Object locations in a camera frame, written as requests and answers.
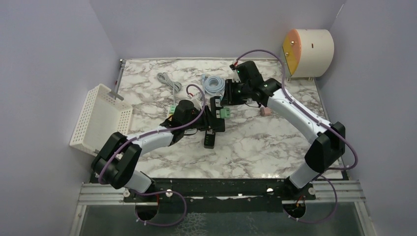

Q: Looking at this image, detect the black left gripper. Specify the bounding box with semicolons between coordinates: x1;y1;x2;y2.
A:
182;105;223;132

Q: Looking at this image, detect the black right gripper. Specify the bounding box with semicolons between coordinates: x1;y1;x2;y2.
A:
220;79;251;106

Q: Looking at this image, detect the black power strip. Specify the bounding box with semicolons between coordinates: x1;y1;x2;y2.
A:
203;130;215;149
210;96;225;133

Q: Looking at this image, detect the green cube plug pair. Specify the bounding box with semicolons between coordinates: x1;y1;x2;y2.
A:
219;108;231;119

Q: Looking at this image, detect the white power strip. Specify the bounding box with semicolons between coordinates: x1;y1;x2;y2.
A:
167;105;176;118

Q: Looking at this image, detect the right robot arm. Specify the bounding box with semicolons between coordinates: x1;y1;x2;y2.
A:
221;60;346;200

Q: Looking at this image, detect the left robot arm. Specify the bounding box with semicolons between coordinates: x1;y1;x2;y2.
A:
91;100;217;202

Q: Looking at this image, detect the pink cube plug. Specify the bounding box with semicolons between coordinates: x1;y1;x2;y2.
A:
260;107;271;117

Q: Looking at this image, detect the white cylindrical drum device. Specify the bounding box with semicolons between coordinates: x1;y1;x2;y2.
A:
282;29;334;78

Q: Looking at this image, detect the white perforated plastic basket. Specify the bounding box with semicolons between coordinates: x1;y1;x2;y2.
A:
69;84;133;156

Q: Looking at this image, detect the small grey bundled cable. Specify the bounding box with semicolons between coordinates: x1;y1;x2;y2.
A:
156;72;183;105

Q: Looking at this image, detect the coiled light blue cable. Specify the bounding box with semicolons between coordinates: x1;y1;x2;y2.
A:
201;74;226;97

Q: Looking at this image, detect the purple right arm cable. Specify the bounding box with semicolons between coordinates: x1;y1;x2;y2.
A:
232;49;359;225

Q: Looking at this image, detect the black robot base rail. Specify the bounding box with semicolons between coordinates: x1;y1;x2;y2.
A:
123;178;316;213

